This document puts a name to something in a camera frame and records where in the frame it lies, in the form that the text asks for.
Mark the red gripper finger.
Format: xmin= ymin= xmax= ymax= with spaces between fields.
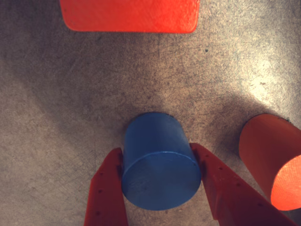
xmin=189 ymin=143 xmax=299 ymax=226
xmin=84 ymin=147 xmax=129 ymax=226

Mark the red wooden cube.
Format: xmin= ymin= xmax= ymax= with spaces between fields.
xmin=59 ymin=0 xmax=200 ymax=33

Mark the red rounded wooden block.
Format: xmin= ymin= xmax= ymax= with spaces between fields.
xmin=238 ymin=114 xmax=301 ymax=211

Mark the blue wooden cylinder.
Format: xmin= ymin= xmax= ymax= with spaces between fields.
xmin=121 ymin=112 xmax=202 ymax=211

